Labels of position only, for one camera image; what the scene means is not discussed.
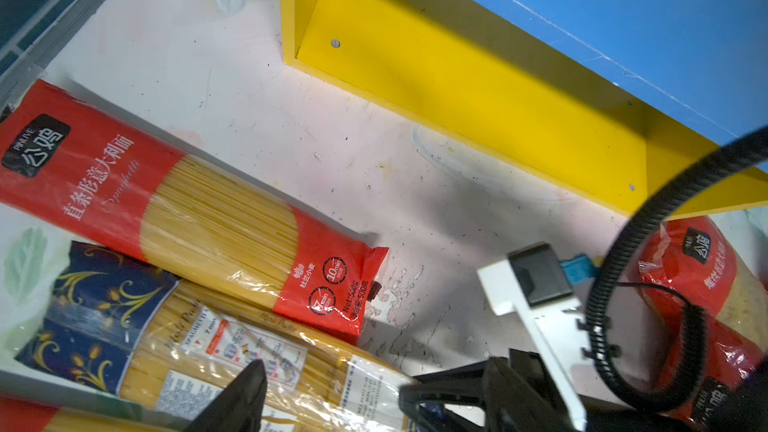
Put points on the red spaghetti bag upper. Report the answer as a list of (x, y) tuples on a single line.
[(76, 167)]

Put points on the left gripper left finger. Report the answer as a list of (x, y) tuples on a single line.
[(239, 407)]

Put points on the red macaroni bag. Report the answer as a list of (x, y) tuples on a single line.
[(732, 393), (693, 257)]

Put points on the yellow shelf with coloured boards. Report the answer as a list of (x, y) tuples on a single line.
[(607, 98)]

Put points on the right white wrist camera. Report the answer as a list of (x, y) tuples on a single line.
[(538, 287)]

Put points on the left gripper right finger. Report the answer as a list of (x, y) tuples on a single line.
[(519, 395)]

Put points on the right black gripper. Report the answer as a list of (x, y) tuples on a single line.
[(425, 403)]

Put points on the red macaroni bag lower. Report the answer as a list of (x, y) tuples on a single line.
[(732, 393)]

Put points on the blue spaghetti bag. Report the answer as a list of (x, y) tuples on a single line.
[(133, 330)]

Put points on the red macaroni bag upper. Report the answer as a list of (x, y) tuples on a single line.
[(693, 257)]

